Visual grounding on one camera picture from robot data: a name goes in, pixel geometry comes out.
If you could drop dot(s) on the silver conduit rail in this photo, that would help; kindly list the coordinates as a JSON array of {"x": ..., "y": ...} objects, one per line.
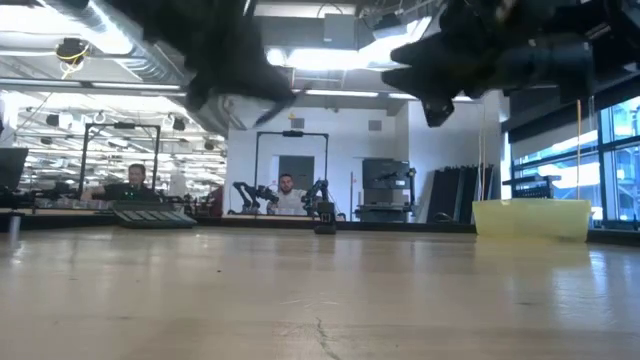
[{"x": 100, "y": 86}]

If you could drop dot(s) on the grey door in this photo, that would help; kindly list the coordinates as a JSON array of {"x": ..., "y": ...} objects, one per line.
[{"x": 300, "y": 164}]

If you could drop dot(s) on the grey ventilation unit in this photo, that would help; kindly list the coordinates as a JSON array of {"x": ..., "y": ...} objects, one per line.
[{"x": 340, "y": 30}]

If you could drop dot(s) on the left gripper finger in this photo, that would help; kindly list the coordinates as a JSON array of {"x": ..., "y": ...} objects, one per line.
[
  {"x": 250, "y": 90},
  {"x": 272, "y": 75}
]

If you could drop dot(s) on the black window frame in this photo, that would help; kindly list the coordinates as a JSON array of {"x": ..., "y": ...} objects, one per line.
[{"x": 602, "y": 165}]

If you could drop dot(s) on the black background robot arm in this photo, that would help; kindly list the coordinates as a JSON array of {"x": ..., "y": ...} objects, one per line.
[
  {"x": 247, "y": 195},
  {"x": 317, "y": 192}
]

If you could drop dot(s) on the black table frame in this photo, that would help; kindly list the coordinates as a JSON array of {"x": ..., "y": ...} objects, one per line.
[{"x": 400, "y": 226}]

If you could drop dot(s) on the silver air duct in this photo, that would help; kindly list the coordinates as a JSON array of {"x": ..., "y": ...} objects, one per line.
[{"x": 150, "y": 70}]

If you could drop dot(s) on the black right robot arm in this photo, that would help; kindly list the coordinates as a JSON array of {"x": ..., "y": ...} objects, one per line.
[{"x": 550, "y": 65}]

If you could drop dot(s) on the dark cabinet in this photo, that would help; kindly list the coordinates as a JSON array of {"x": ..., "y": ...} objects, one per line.
[{"x": 387, "y": 175}]

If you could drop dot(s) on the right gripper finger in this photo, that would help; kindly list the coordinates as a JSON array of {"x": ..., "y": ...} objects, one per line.
[
  {"x": 427, "y": 49},
  {"x": 425, "y": 80}
]

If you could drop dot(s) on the yellow plastic bin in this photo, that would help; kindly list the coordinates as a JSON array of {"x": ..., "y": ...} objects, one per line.
[{"x": 532, "y": 220}]

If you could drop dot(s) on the black leaning panels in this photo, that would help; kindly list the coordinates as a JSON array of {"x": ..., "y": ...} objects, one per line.
[{"x": 460, "y": 195}]

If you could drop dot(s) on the black shelf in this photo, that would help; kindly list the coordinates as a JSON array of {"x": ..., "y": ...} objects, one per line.
[{"x": 532, "y": 190}]

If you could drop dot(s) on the person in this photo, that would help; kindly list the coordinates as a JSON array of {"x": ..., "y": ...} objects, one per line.
[
  {"x": 287, "y": 195},
  {"x": 127, "y": 187}
]

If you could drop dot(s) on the black monitor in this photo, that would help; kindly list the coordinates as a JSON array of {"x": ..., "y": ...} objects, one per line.
[{"x": 12, "y": 167}]

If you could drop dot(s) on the black calculator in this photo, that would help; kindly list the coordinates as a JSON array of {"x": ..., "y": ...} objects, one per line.
[{"x": 152, "y": 216}]

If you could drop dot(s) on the black gantry frame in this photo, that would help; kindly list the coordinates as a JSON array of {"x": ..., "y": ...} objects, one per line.
[
  {"x": 256, "y": 165},
  {"x": 83, "y": 160}
]

